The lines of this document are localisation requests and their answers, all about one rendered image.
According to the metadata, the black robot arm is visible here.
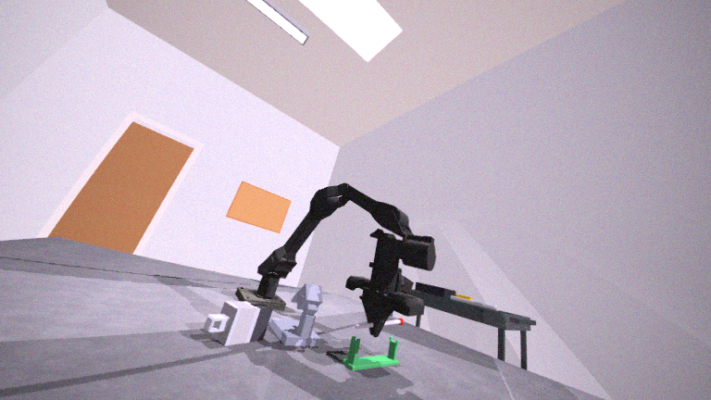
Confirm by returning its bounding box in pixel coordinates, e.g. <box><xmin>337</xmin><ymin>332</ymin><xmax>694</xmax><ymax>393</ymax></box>
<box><xmin>253</xmin><ymin>183</ymin><xmax>437</xmax><ymax>299</ymax></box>

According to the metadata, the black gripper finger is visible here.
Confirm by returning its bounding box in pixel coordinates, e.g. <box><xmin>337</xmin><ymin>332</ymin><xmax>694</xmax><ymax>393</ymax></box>
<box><xmin>373</xmin><ymin>303</ymin><xmax>394</xmax><ymax>337</ymax></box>
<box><xmin>359</xmin><ymin>296</ymin><xmax>381</xmax><ymax>335</ymax></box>

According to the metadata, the white pin with red cap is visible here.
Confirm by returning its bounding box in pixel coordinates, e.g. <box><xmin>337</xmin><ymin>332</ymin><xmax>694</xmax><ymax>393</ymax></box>
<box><xmin>355</xmin><ymin>319</ymin><xmax>403</xmax><ymax>329</ymax></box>

